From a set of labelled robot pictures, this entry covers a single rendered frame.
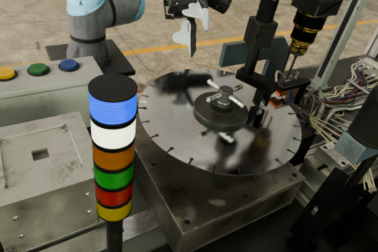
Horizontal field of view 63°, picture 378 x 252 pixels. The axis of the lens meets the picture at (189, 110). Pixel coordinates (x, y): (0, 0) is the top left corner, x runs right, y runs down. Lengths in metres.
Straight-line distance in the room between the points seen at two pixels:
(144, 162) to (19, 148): 0.23
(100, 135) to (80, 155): 0.28
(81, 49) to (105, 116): 0.81
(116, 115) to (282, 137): 0.40
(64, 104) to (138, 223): 0.34
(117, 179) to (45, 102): 0.47
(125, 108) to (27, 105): 0.52
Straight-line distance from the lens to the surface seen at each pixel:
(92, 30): 1.07
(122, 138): 0.31
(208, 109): 0.61
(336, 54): 1.20
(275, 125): 0.65
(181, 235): 0.57
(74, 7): 1.05
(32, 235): 0.63
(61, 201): 0.58
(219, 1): 0.82
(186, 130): 0.57
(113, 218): 0.42
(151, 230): 0.66
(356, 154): 0.53
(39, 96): 0.79
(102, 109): 0.29
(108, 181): 0.36
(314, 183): 0.76
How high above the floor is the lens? 1.33
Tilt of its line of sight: 38 degrees down
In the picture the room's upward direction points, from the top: 10 degrees clockwise
